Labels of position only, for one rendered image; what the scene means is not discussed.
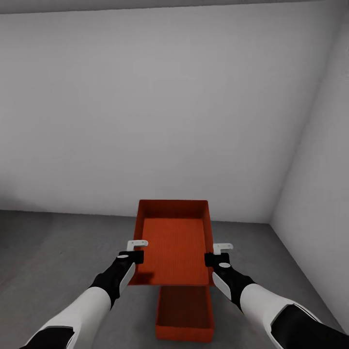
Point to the storage box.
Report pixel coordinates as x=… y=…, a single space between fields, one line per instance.
x=179 y=333
x=179 y=235

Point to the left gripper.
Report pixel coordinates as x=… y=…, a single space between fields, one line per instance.
x=138 y=255

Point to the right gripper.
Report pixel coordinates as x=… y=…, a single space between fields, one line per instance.
x=210 y=258

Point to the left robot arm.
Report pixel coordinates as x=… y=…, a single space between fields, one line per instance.
x=78 y=325

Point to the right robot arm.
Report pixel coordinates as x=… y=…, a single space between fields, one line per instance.
x=283 y=323

